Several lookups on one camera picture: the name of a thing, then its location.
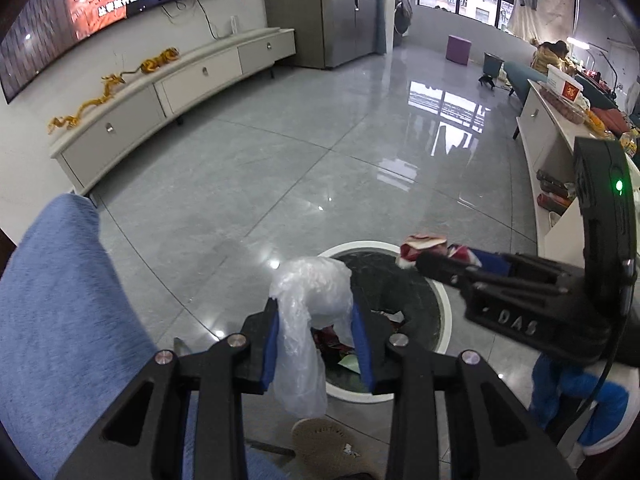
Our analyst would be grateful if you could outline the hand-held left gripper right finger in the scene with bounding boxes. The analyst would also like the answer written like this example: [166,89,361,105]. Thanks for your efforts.
[351,304,579,480]

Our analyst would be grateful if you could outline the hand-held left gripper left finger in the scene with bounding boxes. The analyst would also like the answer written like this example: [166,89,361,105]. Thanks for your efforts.
[50,297,280,480]

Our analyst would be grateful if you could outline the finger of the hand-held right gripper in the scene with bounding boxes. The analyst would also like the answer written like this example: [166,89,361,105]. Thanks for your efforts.
[416,251,506,291]
[449,244,584,277]

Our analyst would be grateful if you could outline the red and white wrapper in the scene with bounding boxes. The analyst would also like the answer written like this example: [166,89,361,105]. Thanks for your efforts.
[396,232,451,272]

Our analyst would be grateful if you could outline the round white trash bin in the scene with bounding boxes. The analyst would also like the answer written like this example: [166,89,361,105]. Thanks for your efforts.
[310,241,454,404]

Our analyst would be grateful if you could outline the clear plastic bag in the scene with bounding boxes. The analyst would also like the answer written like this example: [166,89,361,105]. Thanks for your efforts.
[269,256,354,418]

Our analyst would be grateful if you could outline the beige slipper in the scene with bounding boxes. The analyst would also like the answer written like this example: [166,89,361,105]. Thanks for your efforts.
[291,417,382,480]

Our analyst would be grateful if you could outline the white sideboard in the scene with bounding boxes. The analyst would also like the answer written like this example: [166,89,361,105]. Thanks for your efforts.
[514,79,640,261]

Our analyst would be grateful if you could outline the teal sofa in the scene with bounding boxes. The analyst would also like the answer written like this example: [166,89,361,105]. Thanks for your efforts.
[502,60,621,111]

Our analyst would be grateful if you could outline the white and red box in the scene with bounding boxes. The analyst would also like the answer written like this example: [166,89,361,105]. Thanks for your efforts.
[545,64,583,103]

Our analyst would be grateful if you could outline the green stool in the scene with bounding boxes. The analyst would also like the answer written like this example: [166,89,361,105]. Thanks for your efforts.
[482,52,506,79]

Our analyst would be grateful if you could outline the purple stool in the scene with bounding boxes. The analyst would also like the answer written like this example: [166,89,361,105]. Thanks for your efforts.
[445,35,473,66]

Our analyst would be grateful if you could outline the dark hanging bag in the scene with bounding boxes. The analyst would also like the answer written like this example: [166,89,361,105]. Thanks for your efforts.
[395,0,415,36]

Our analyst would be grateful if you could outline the hanging white cloth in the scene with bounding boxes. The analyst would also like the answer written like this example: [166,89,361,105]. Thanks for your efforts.
[507,0,576,41]

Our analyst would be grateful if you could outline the white television stand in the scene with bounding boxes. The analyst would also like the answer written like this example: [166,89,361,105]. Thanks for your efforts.
[48,27,296,196]

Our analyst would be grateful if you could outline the grey refrigerator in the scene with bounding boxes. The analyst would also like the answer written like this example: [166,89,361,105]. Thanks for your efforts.
[260,0,386,71]

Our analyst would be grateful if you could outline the gold dragon ornament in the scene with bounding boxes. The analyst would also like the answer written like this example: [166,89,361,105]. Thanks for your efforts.
[47,74,143,135]

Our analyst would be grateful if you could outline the gold tiger ornament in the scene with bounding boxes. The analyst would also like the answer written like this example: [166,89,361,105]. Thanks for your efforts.
[140,47,181,75]

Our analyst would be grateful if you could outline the television cables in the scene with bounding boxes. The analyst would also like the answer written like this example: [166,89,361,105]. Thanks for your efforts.
[160,0,236,41]

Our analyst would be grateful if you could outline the wall-mounted television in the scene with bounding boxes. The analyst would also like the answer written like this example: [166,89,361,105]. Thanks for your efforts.
[0,0,233,106]

